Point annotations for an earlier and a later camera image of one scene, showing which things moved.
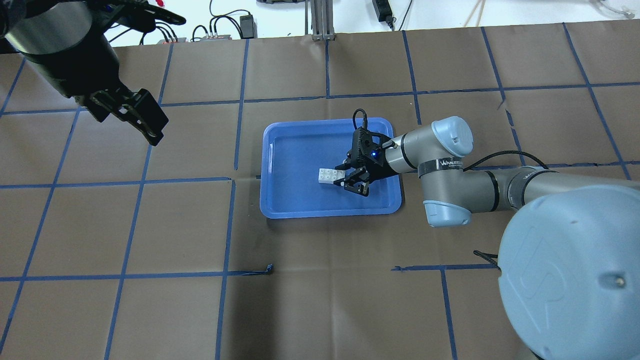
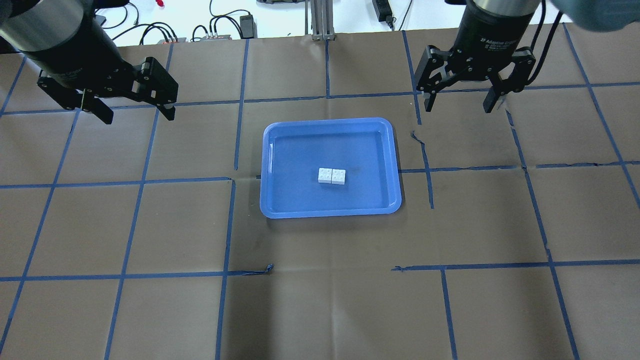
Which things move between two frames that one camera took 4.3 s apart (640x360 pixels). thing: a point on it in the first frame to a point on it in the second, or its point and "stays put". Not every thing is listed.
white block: [337, 174] stays put
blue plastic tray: [292, 151] stays put
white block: [325, 176] stays put
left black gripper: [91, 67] to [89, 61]
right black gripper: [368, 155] to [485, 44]
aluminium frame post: [322, 19] stays put
